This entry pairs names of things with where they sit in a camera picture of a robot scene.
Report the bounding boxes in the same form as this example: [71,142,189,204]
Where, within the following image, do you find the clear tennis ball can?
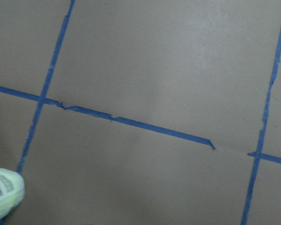
[0,168,25,220]

